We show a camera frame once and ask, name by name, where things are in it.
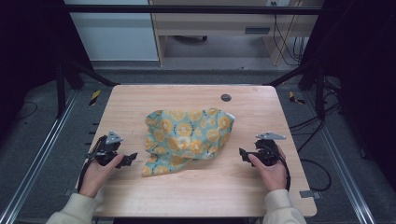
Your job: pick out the person's left hand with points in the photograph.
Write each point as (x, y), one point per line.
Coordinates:
(96, 177)

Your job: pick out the person's right hand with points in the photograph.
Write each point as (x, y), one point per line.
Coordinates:
(273, 175)

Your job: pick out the aluminium floor rail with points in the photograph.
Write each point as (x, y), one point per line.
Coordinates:
(342, 168)
(37, 155)

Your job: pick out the teal cloth with orange print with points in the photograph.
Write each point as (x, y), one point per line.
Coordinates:
(186, 137)

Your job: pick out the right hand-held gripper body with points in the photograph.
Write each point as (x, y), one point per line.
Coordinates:
(268, 151)

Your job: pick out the grey round table grommet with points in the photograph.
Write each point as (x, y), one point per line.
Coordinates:
(226, 97)

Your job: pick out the black metal frame crossbar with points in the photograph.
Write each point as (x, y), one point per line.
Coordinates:
(186, 9)

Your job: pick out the black curtain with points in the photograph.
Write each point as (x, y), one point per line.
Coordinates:
(364, 62)
(28, 46)

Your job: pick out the light wooden desk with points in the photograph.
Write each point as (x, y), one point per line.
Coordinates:
(214, 21)

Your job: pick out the white cabinet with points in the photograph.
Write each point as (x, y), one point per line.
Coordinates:
(115, 34)

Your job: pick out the yellow and black floor tape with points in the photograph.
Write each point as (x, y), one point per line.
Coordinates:
(294, 98)
(95, 97)

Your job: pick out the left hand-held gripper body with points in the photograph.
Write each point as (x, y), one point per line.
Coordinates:
(106, 150)

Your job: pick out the grey metal table bracket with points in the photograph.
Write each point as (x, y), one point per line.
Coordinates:
(309, 194)

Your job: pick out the black metal frame stand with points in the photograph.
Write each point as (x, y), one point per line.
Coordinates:
(320, 93)
(61, 90)

